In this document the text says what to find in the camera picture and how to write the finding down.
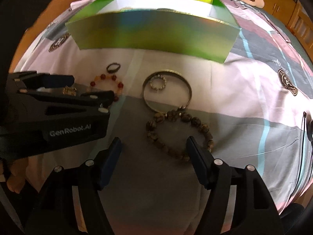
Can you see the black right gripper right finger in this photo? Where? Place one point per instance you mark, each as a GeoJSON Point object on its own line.
{"type": "Point", "coordinates": [255, 211]}

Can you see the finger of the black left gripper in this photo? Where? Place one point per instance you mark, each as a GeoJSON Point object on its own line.
{"type": "Point", "coordinates": [32, 80]}
{"type": "Point", "coordinates": [93, 99]}

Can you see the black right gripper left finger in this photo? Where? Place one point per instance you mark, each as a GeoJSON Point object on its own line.
{"type": "Point", "coordinates": [56, 204]}

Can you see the silver metal bangle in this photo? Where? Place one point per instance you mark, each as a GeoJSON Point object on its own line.
{"type": "Point", "coordinates": [166, 88]}

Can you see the left hand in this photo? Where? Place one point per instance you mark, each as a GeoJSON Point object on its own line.
{"type": "Point", "coordinates": [17, 179]}

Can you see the gold butterfly brooch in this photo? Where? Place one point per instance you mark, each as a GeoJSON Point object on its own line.
{"type": "Point", "coordinates": [70, 91]}

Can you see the patchwork bed sheet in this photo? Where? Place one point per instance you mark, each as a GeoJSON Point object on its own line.
{"type": "Point", "coordinates": [253, 104]}

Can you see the green cardboard box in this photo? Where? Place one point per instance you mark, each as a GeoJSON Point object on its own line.
{"type": "Point", "coordinates": [199, 28]}

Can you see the wooden footboard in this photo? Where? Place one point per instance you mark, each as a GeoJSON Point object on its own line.
{"type": "Point", "coordinates": [300, 26]}

